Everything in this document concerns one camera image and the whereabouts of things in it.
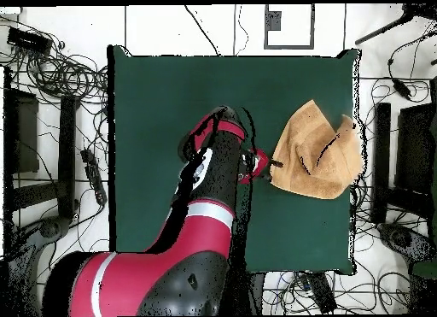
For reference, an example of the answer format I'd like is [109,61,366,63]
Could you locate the tan terry towel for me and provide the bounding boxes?
[269,98,364,201]

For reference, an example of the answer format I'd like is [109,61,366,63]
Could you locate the black hub box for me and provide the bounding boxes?
[6,26,53,56]

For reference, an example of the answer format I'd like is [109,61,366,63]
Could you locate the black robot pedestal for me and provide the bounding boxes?
[235,271,265,316]

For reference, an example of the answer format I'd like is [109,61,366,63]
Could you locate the thin wavy cable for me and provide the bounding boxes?
[236,3,249,56]

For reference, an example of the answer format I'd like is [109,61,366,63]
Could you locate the black tripod leg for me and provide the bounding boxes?
[353,3,437,46]

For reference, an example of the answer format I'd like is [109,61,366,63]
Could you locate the black power strip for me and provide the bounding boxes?
[305,271,338,314]
[79,148,108,207]

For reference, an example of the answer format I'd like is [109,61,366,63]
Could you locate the loose black floor cables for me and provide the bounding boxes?
[33,179,114,263]

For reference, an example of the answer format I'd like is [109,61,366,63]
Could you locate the black cable tangle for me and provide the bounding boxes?
[262,268,411,314]
[0,15,108,106]

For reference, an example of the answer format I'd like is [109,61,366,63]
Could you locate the dark green table cloth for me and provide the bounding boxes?
[107,44,361,275]

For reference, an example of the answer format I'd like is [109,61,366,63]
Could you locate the grey square floor frame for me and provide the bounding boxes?
[263,3,316,50]

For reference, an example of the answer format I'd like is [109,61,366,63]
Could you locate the black power adapter with cable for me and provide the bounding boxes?
[387,29,432,103]

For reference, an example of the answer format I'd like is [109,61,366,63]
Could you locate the grey round stand base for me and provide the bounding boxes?
[376,221,436,265]
[6,214,73,287]

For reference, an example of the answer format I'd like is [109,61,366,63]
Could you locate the thin black cable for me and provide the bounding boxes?
[184,3,221,57]

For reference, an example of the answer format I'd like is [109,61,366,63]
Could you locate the dark green object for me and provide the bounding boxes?
[411,258,437,280]

